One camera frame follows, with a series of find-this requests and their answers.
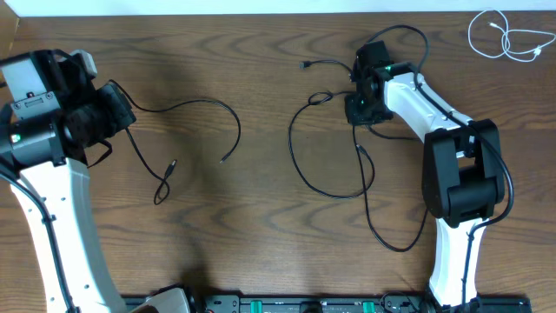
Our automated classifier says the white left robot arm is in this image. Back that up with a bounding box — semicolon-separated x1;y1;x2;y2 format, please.
1;50;191;312

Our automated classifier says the black USB cable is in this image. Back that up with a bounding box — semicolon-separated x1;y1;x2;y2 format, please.
288;59;431;254

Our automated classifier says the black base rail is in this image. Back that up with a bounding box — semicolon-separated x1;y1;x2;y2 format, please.
186;292;533;313

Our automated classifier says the white USB cable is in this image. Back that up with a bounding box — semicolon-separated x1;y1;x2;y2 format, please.
467;8;556;63

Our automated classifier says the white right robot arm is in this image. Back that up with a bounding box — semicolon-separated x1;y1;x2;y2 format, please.
345;41;505;312

